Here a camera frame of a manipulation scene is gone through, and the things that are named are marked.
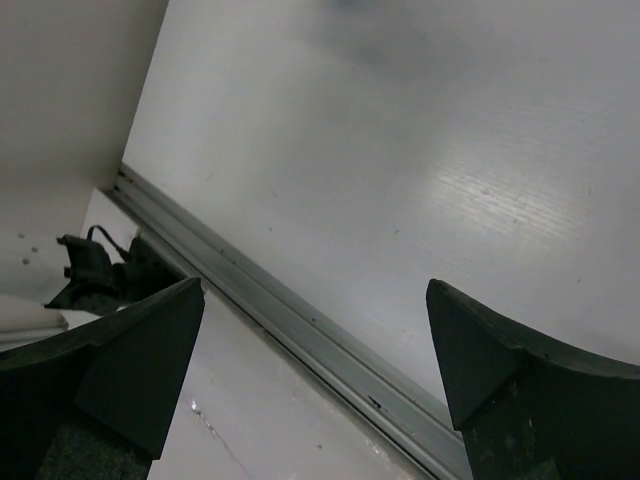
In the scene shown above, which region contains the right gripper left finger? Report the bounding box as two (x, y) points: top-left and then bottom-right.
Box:
(1, 278), (205, 479)

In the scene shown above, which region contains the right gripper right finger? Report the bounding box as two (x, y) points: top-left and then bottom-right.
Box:
(426, 279), (639, 479)

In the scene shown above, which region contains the aluminium rail frame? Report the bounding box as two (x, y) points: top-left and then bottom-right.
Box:
(113, 167), (472, 479)

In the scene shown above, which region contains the white taped cover plate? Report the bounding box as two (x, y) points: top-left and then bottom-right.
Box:
(149, 291), (426, 479)

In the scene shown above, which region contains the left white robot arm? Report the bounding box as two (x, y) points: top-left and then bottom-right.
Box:
(1, 225), (182, 352)

